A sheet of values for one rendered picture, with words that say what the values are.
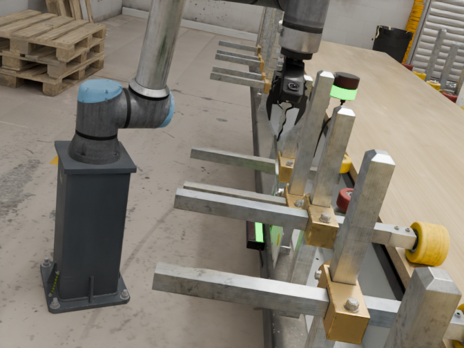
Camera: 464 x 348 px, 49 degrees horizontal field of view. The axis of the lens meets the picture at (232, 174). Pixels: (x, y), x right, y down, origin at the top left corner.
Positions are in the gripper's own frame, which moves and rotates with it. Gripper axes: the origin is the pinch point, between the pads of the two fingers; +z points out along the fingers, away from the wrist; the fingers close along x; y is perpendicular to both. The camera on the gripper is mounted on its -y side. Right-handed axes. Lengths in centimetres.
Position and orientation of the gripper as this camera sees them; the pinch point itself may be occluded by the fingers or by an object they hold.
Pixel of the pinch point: (278, 137)
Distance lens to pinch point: 120.3
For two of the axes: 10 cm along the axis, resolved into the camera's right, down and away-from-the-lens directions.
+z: -1.8, 9.0, 4.0
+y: 0.2, -4.0, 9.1
